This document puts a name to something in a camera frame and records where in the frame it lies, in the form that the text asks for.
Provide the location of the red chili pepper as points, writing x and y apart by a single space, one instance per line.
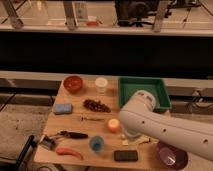
68 151

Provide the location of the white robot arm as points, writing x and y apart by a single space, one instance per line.
137 117

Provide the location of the white paper cup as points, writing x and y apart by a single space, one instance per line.
101 84

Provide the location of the blue plastic cup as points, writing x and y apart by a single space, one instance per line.
96 143

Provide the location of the green plastic tray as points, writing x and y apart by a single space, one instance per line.
127 86

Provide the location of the bunch of dark grapes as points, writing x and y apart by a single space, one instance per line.
96 106

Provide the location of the orange-red bowl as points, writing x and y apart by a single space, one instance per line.
73 84

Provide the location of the orange fruit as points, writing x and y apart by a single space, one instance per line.
113 125

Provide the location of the small metal utensil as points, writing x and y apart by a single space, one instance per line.
91 119

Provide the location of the blue sponge left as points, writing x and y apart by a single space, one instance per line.
65 108

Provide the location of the yellow banana peel toy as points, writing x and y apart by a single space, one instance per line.
138 141

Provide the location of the black rectangular remote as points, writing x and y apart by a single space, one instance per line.
126 155

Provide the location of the black office chair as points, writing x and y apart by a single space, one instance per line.
131 12

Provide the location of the purple bowl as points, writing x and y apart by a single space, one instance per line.
172 157

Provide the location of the black chair frame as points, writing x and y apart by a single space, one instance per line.
30 143

